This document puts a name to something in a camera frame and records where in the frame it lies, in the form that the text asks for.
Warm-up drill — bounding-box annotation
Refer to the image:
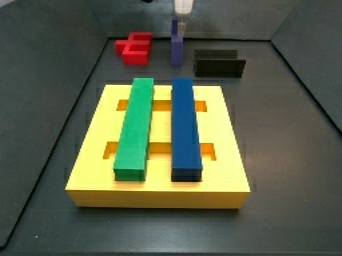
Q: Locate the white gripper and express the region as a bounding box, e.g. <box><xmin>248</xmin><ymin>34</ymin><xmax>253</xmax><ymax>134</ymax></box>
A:
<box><xmin>173</xmin><ymin>0</ymin><xmax>193</xmax><ymax>15</ymax></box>

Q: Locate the purple comb-shaped block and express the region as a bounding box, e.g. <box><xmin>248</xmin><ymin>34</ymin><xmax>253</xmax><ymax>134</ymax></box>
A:
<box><xmin>170</xmin><ymin>17</ymin><xmax>184</xmax><ymax>66</ymax></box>

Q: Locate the yellow slotted board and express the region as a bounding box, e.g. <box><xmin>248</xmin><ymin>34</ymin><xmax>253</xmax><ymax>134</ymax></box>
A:
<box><xmin>65</xmin><ymin>85</ymin><xmax>249</xmax><ymax>209</ymax></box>

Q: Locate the red comb-shaped block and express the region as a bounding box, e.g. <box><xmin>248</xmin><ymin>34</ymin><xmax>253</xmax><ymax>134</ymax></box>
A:
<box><xmin>113</xmin><ymin>32</ymin><xmax>152</xmax><ymax>65</ymax></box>

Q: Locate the blue bar block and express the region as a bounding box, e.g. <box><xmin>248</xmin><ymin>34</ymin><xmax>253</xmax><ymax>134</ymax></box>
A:
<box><xmin>170</xmin><ymin>78</ymin><xmax>202</xmax><ymax>182</ymax></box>

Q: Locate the green bar block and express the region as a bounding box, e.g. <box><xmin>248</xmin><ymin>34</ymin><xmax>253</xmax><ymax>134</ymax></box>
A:
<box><xmin>113</xmin><ymin>78</ymin><xmax>153</xmax><ymax>181</ymax></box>

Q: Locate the black angled bracket stand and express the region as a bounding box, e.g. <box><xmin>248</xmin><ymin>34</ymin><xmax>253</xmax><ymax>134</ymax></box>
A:
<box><xmin>193</xmin><ymin>49</ymin><xmax>245</xmax><ymax>78</ymax></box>

